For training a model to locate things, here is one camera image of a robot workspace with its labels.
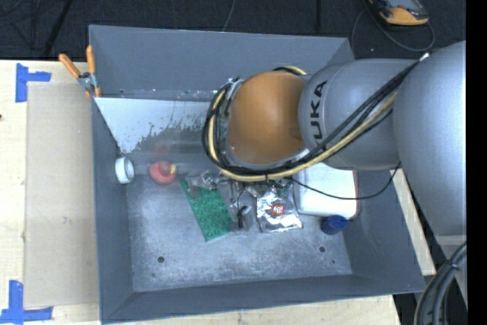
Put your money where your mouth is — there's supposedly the silver foil packet red logo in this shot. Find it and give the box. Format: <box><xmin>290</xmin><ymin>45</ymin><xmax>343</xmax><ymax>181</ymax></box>
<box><xmin>256</xmin><ymin>185</ymin><xmax>304</xmax><ymax>234</ymax></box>

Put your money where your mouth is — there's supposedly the green studded flat block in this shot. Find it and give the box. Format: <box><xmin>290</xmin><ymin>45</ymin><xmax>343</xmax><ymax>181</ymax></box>
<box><xmin>180</xmin><ymin>179</ymin><xmax>234</xmax><ymax>243</ymax></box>

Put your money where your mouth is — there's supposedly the crumpled clear plastic wrapper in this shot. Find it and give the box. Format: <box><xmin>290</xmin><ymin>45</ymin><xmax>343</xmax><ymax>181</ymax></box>
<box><xmin>185</xmin><ymin>170</ymin><xmax>222</xmax><ymax>190</ymax></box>

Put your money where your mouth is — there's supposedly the grey metal bin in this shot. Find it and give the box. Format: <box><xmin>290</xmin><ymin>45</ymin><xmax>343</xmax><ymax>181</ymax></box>
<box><xmin>88</xmin><ymin>24</ymin><xmax>428</xmax><ymax>325</ymax></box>

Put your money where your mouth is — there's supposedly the white plastic box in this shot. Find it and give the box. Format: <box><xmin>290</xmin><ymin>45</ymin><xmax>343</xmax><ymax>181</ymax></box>
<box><xmin>291</xmin><ymin>162</ymin><xmax>361</xmax><ymax>221</ymax></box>

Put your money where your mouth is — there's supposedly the blue round cap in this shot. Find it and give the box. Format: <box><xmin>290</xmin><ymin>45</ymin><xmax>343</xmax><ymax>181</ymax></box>
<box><xmin>320</xmin><ymin>215</ymin><xmax>349</xmax><ymax>236</ymax></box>

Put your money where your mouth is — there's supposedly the red toy duck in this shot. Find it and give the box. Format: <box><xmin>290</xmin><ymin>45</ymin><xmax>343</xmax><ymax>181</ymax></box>
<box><xmin>148</xmin><ymin>161</ymin><xmax>178</xmax><ymax>186</ymax></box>

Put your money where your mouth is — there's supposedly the white tape roll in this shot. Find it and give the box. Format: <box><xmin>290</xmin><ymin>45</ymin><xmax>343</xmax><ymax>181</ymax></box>
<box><xmin>114</xmin><ymin>156</ymin><xmax>135</xmax><ymax>185</ymax></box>

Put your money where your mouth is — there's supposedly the brown cardboard board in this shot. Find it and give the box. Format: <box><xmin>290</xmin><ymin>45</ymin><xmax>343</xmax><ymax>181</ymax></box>
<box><xmin>23</xmin><ymin>81</ymin><xmax>100</xmax><ymax>310</ymax></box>

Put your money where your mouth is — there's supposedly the black cylinder on white bracket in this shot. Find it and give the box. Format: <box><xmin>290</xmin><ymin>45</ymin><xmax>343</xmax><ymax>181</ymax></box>
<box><xmin>236</xmin><ymin>197</ymin><xmax>246</xmax><ymax>230</ymax></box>

